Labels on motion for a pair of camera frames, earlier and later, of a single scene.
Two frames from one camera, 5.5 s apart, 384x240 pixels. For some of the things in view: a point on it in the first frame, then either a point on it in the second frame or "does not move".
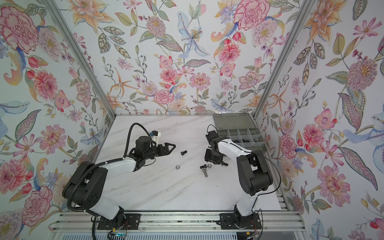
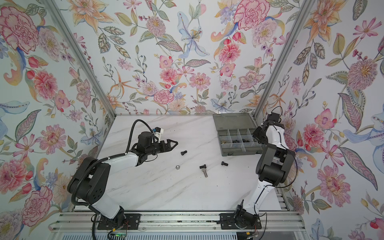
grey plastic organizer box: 240,128 does not move
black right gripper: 207,157 to 256,135
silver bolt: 205,173 does not move
